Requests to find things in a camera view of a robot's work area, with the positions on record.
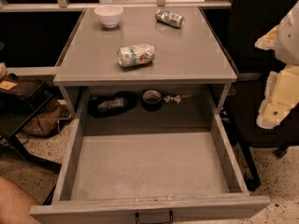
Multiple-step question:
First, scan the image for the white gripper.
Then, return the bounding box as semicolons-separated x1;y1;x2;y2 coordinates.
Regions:
255;1;299;129

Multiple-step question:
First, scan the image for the green white 7up can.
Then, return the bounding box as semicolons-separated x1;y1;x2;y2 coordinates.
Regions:
117;44;155;68

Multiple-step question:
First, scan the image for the silver crushed can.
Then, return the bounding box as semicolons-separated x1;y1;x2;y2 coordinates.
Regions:
155;8;184;28

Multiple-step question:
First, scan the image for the open grey top drawer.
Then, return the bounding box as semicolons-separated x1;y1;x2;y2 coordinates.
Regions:
29;109;271;224

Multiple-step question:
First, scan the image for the black office chair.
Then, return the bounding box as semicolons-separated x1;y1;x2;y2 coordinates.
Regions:
224;0;299;190

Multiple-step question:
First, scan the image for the small crumpled foil piece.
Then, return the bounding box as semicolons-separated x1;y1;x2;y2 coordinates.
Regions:
164;95;181;104

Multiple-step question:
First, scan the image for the dark tape roll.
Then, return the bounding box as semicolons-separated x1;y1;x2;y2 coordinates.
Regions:
142;90;163;111

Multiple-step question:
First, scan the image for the grey cabinet desk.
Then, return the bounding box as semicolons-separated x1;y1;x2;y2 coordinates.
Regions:
54;7;236;134

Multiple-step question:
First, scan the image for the white bowl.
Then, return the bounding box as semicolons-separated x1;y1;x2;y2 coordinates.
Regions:
94;5;123;28

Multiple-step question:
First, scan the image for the brown bag on floor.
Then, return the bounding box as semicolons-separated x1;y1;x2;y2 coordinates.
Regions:
22;98;71;137

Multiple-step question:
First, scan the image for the black side table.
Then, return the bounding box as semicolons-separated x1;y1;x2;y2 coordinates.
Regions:
0;74;61;172

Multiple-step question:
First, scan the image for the person's bare leg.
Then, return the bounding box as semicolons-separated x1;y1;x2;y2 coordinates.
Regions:
0;177;41;224

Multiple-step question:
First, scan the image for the black coiled cable bundle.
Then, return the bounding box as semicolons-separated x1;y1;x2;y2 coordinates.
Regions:
87;91;138;119

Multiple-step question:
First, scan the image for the black drawer handle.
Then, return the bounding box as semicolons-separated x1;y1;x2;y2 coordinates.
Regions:
135;211;174;224

